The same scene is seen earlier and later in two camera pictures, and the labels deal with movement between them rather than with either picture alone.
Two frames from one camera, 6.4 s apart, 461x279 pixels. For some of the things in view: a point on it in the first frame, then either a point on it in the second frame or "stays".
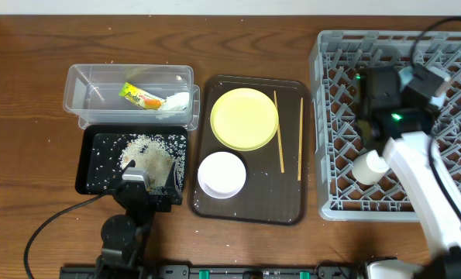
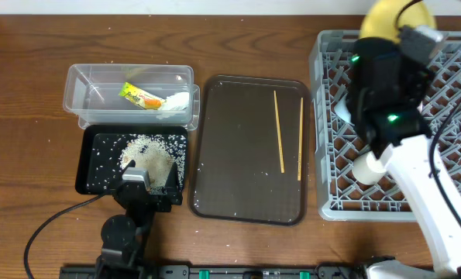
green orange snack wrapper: x=140 y=98 stays
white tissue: x=178 y=101 stays
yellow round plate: x=244 y=119 -> x=380 y=19
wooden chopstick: x=282 y=161 stays
